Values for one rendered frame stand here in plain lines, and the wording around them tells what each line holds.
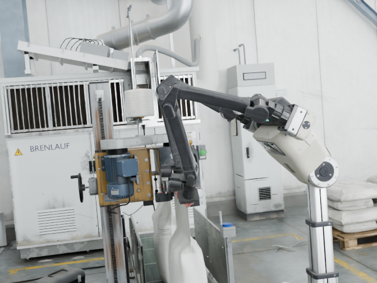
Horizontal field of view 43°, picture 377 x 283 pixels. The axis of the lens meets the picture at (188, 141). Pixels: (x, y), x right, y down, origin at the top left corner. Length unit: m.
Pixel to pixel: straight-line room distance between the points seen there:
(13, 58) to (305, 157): 4.91
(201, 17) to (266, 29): 1.57
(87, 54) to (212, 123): 2.53
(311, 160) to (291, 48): 5.33
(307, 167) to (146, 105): 0.95
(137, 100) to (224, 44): 4.64
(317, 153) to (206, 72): 3.90
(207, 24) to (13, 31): 2.47
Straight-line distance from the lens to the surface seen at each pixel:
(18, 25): 6.59
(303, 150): 2.19
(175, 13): 5.25
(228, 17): 7.27
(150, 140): 2.75
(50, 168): 5.60
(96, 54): 5.32
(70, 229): 5.69
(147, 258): 4.00
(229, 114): 2.54
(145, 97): 2.64
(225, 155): 7.10
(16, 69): 6.52
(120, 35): 5.46
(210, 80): 6.03
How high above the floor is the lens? 1.51
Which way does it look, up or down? 3 degrees down
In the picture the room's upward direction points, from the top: 5 degrees counter-clockwise
